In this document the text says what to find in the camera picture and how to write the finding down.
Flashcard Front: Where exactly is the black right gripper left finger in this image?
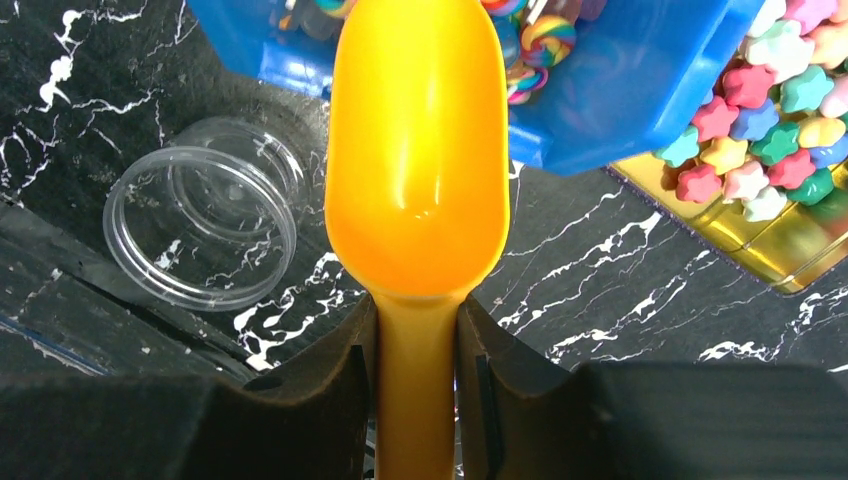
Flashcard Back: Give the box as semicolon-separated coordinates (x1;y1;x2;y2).
1;297;376;479

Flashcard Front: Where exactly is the clear round plastic jar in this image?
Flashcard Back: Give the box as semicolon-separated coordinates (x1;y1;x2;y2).
102;117;312;311

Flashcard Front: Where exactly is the gold tray of star candies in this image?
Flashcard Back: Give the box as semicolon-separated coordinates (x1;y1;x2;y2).
612;1;847;294

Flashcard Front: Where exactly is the blue plastic candy bin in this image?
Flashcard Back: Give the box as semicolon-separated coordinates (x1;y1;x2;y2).
189;1;761;176

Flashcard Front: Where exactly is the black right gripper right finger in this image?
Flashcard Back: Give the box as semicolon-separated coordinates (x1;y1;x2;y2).
456;299;847;479

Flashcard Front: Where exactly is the orange plastic scoop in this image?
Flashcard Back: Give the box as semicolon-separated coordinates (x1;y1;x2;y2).
325;1;509;479

